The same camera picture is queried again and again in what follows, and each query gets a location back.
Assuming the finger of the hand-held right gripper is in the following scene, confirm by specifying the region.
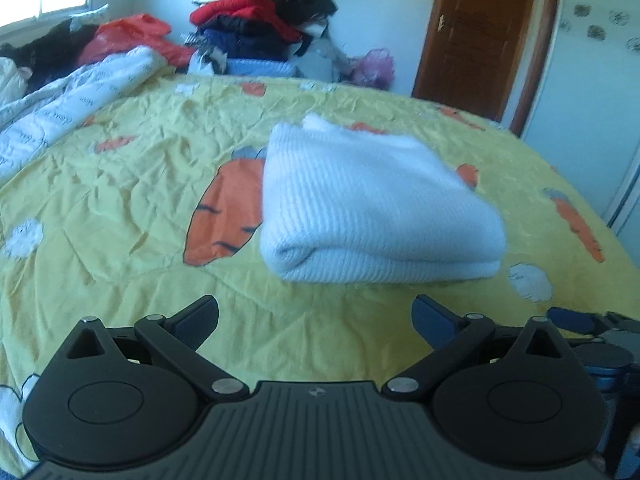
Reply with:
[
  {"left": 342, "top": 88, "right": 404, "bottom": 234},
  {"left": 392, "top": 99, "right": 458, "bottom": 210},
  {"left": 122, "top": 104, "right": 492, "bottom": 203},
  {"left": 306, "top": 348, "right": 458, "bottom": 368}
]
[
  {"left": 596, "top": 311, "right": 640, "bottom": 333},
  {"left": 547, "top": 306, "right": 599, "bottom": 336}
]

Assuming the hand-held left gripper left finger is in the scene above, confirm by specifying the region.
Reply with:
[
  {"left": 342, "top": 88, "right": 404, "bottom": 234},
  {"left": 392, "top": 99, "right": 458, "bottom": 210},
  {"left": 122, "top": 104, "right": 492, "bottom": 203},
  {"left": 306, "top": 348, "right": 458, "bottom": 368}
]
[{"left": 65, "top": 293, "right": 251, "bottom": 402}]

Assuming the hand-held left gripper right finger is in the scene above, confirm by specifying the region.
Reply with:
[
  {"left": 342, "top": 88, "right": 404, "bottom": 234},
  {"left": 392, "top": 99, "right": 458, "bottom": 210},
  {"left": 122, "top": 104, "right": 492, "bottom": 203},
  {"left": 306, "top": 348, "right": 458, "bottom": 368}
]
[{"left": 381, "top": 293, "right": 567, "bottom": 402}]

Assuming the white knit sweater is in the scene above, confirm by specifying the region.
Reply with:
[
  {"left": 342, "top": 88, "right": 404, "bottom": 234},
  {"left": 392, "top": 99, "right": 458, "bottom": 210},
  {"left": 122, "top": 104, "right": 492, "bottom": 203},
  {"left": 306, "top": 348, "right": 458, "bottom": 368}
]
[{"left": 259, "top": 112, "right": 507, "bottom": 285}]

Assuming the yellow carrot-print bedsheet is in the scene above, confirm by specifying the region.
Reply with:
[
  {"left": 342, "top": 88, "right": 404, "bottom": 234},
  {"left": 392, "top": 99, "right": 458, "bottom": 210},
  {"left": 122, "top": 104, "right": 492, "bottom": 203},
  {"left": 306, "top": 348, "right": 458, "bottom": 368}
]
[{"left": 0, "top": 74, "right": 640, "bottom": 480}]

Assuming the white printed blanket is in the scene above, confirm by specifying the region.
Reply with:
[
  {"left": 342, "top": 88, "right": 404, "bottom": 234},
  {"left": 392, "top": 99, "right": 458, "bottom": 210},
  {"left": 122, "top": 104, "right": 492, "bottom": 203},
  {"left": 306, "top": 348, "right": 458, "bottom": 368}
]
[{"left": 0, "top": 46, "right": 167, "bottom": 182}]

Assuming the clear plastic bag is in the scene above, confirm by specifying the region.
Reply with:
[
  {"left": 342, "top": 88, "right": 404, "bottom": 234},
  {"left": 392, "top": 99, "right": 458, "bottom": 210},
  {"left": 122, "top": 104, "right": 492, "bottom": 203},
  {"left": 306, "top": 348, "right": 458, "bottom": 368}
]
[{"left": 187, "top": 47, "right": 228, "bottom": 77}]

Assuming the pink plastic bag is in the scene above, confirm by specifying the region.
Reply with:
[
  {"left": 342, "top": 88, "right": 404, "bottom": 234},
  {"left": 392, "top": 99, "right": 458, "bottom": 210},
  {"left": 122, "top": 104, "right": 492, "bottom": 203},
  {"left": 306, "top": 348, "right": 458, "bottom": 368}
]
[{"left": 350, "top": 47, "right": 397, "bottom": 91}]

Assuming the light blue knit garment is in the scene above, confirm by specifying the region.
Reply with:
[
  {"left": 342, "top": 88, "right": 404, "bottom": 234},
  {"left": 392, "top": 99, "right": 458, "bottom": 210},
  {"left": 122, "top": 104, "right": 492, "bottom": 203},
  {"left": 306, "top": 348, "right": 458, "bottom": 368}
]
[{"left": 225, "top": 57, "right": 297, "bottom": 77}]

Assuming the grey plastic bag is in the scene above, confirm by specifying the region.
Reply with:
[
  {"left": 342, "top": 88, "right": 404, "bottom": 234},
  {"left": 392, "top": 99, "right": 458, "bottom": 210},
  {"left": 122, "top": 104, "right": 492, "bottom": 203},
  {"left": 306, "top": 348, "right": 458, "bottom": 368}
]
[{"left": 299, "top": 35, "right": 362, "bottom": 82}]

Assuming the navy jacket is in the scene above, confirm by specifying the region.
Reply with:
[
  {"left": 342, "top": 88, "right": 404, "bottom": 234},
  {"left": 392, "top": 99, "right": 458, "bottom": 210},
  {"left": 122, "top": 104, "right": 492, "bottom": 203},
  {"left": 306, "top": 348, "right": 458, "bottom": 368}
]
[{"left": 199, "top": 16, "right": 302, "bottom": 61}]

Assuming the brown wooden door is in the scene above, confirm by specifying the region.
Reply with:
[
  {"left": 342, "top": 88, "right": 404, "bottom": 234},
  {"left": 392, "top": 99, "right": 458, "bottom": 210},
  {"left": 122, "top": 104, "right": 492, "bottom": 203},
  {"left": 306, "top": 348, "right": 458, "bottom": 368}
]
[{"left": 412, "top": 0, "right": 542, "bottom": 122}]

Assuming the red plastic bag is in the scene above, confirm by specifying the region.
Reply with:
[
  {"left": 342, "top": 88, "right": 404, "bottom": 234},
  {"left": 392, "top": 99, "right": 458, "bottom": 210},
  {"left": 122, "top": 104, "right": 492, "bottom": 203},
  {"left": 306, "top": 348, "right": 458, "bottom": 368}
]
[{"left": 76, "top": 13, "right": 195, "bottom": 69}]

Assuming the pale pink cloth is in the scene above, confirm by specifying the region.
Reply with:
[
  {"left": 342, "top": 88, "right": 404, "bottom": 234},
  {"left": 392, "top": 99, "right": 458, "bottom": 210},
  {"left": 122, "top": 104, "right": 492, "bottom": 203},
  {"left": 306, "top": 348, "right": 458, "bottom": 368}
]
[{"left": 0, "top": 57, "right": 32, "bottom": 107}]

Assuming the dark cloth pile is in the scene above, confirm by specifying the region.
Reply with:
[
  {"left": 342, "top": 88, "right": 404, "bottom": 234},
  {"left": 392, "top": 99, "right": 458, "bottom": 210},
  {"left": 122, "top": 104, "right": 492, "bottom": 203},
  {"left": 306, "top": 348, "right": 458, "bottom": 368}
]
[{"left": 0, "top": 19, "right": 102, "bottom": 92}]

